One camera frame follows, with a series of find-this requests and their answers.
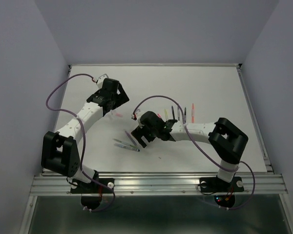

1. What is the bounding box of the yellow highlighter pen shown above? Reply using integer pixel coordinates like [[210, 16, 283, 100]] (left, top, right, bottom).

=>
[[164, 109, 169, 121]]

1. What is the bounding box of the green clear pen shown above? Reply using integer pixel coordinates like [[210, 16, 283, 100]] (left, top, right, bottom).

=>
[[113, 138, 136, 148]]

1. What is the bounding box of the purple pen white label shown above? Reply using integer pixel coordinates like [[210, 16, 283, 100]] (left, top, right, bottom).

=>
[[177, 106, 181, 121]]

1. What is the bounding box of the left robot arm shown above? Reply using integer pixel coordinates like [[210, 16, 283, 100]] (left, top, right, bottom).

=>
[[41, 76, 129, 192]]

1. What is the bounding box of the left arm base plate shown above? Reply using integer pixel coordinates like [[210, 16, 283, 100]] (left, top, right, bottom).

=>
[[66, 178, 115, 213]]

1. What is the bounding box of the light purple pen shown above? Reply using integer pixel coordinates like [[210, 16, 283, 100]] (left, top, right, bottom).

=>
[[125, 130, 137, 146]]

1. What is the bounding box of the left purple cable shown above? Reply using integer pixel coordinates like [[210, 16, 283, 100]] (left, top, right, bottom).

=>
[[46, 73, 116, 212]]

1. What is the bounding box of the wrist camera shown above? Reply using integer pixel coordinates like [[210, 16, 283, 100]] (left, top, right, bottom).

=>
[[96, 74, 109, 89], [131, 109, 145, 121]]

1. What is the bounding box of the aluminium rail frame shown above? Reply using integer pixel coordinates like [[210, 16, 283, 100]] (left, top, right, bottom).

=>
[[19, 63, 293, 234]]

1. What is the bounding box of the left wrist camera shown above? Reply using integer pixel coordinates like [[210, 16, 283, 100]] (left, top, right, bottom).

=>
[[96, 74, 109, 89]]

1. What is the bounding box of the green gel pen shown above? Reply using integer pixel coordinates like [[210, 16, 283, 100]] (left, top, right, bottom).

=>
[[184, 107, 187, 123]]

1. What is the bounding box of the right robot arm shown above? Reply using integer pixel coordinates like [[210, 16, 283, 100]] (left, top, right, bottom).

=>
[[131, 111, 249, 190]]

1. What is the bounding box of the blue clear pen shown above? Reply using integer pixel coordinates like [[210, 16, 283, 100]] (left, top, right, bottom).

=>
[[114, 143, 140, 152]]

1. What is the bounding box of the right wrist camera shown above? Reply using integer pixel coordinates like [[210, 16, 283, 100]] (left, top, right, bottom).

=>
[[131, 109, 145, 121]]

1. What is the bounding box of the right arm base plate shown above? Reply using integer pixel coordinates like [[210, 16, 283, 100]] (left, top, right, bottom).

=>
[[196, 176, 244, 209]]

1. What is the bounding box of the orange highlighter pen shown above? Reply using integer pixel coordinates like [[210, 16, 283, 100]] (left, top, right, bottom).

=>
[[191, 103, 195, 123]]

